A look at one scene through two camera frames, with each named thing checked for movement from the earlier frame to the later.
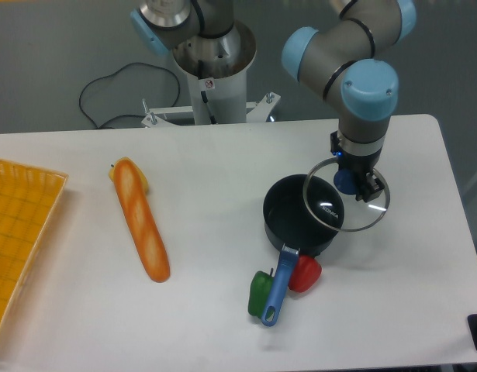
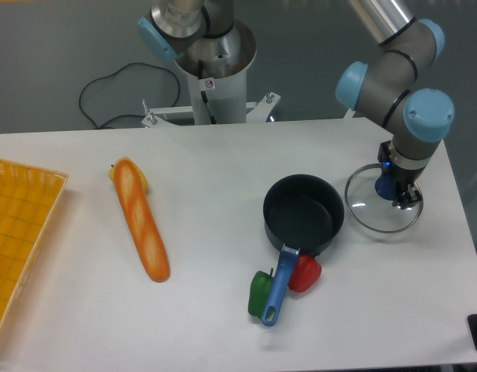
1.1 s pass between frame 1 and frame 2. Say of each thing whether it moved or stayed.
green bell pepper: stayed
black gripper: moved
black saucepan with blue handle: stayed
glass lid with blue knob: moved
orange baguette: stayed
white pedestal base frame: stayed
